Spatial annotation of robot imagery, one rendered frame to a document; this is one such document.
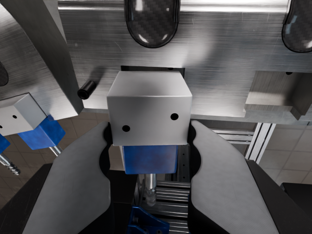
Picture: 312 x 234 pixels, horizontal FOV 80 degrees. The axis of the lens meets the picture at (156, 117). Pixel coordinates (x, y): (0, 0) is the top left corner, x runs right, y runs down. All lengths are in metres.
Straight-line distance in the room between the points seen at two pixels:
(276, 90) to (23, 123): 0.28
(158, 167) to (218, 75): 0.09
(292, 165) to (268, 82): 1.59
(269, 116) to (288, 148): 1.33
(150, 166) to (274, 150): 1.48
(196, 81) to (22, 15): 0.18
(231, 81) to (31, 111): 0.22
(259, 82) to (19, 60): 0.25
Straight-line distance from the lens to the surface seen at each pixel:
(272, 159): 1.68
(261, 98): 0.22
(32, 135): 0.30
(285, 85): 0.22
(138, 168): 0.16
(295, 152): 1.69
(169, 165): 0.16
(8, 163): 0.40
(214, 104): 0.18
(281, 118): 0.33
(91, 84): 0.17
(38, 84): 0.26
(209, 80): 0.16
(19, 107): 0.26
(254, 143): 1.20
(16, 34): 0.24
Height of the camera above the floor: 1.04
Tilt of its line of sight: 54 degrees down
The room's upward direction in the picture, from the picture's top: 170 degrees counter-clockwise
